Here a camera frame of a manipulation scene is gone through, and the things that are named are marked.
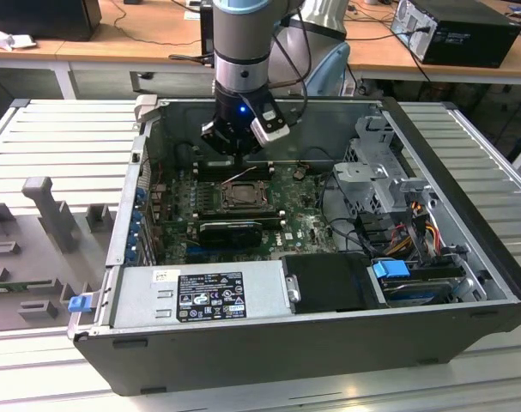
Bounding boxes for thin metal locking lever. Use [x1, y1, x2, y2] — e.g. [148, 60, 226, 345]
[223, 165, 258, 183]

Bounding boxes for wooden desk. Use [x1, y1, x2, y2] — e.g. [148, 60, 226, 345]
[345, 0, 521, 87]
[0, 0, 218, 100]

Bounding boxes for silver square CPU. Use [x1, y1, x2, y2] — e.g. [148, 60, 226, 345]
[232, 186, 262, 203]

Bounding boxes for grey power supply unit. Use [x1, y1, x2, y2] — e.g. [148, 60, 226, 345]
[109, 261, 294, 330]

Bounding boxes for open black PC case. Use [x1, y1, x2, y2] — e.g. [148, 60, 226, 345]
[66, 94, 521, 398]

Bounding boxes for black looped cable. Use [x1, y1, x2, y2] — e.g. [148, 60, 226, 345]
[321, 171, 373, 258]

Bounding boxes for pale blue teach pendant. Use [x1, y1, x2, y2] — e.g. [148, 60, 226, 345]
[305, 40, 354, 98]

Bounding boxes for grey parts rack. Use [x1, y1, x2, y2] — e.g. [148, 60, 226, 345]
[0, 175, 118, 331]

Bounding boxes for black plastic shroud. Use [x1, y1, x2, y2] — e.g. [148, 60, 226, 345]
[281, 251, 390, 314]

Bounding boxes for crumpled white paper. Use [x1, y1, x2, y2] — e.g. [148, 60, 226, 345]
[0, 23, 38, 52]

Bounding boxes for hard disk blue carrier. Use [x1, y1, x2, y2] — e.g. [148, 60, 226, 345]
[369, 257, 458, 308]

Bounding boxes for small black upright box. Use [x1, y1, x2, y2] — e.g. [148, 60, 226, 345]
[199, 0, 215, 56]

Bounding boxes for black desktop computer tower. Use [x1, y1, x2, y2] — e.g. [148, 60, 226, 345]
[391, 0, 521, 70]

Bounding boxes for green motherboard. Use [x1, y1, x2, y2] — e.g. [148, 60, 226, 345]
[150, 165, 342, 265]

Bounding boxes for black graphics card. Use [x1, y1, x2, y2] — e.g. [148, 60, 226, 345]
[197, 221, 264, 249]

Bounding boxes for silver metal drive cage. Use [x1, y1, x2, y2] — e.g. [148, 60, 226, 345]
[330, 113, 441, 220]

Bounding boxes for yellow orange power wires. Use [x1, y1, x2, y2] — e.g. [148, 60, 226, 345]
[421, 216, 442, 253]

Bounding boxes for metal socket cover frame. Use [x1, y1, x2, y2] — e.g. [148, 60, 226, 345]
[220, 182, 272, 211]

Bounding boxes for large black computer box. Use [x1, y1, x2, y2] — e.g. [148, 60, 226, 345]
[0, 0, 102, 43]

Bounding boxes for grey plastic case latch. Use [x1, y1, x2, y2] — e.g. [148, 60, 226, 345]
[133, 94, 171, 130]

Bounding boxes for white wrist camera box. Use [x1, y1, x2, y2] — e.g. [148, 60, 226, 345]
[249, 99, 292, 150]

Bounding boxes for CPU socket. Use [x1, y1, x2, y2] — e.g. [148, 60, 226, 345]
[218, 180, 273, 212]

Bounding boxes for black camera cable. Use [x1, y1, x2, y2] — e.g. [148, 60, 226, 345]
[268, 10, 309, 128]

